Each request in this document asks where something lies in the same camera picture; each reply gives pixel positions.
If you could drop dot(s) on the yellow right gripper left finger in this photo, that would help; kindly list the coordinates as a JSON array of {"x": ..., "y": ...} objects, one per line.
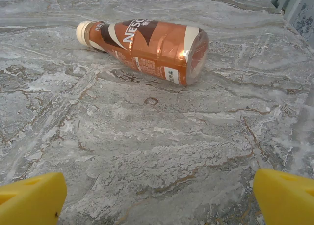
[{"x": 32, "y": 200}]

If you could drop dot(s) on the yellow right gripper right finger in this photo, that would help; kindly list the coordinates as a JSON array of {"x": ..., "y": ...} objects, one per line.
[{"x": 287, "y": 200}]

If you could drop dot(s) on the brown Nescafe coffee bottle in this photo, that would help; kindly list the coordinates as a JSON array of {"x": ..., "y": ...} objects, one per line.
[{"x": 159, "y": 45}]

